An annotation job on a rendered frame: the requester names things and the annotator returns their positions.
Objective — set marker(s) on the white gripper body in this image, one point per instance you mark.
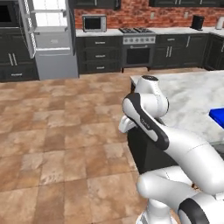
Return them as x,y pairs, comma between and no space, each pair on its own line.
126,124

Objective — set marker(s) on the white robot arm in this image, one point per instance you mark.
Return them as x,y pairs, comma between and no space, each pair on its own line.
186,151

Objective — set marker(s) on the marble-topped dining counter island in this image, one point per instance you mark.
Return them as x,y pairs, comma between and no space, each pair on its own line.
192,93

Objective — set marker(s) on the blue tray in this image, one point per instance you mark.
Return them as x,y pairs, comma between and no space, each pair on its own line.
218,116

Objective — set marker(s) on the silver fridge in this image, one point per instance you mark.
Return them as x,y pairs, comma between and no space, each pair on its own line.
55,40

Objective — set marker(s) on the silver fridge door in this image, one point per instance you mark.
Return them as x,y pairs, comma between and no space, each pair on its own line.
27,26

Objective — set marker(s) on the dark drawer cabinet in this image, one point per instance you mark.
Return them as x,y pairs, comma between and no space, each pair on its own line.
99,54

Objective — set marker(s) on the silver stove with oven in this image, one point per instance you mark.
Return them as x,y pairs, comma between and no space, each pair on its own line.
138,48

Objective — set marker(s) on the dark base cupboard run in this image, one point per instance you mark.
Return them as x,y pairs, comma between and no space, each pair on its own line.
178,51

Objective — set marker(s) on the silver microwave oven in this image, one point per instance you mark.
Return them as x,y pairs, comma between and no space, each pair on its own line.
94,23

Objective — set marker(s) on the dark corner cupboard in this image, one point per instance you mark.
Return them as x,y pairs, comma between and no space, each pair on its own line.
215,52

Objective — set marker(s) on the black toaster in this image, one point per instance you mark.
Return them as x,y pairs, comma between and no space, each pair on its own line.
197,22

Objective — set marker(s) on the white jar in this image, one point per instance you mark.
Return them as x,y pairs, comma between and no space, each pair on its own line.
220,22

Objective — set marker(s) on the wall socket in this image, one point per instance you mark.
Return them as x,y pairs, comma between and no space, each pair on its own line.
186,15
152,15

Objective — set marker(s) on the dark cupboard run under wall oven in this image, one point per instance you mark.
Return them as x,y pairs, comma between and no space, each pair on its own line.
14,55

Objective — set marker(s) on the long dark wall cupboard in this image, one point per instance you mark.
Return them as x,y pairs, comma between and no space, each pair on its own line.
186,3

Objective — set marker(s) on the black built-in wall oven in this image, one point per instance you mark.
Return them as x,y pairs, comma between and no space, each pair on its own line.
8,13

